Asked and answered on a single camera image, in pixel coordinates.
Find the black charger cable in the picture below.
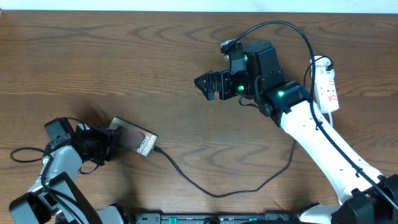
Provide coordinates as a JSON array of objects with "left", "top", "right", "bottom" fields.
[{"left": 152, "top": 56, "right": 335, "bottom": 198}]

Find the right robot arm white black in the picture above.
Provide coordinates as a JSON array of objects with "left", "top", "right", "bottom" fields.
[{"left": 194, "top": 40, "right": 397, "bottom": 223}]

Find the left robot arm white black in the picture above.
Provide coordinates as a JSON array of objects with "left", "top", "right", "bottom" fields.
[{"left": 9, "top": 117, "right": 128, "bottom": 223}]

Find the white power strip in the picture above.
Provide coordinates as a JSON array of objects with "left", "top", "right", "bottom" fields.
[{"left": 314, "top": 55, "right": 339, "bottom": 113}]

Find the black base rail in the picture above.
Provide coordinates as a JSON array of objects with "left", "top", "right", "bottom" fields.
[{"left": 132, "top": 213, "right": 300, "bottom": 224}]

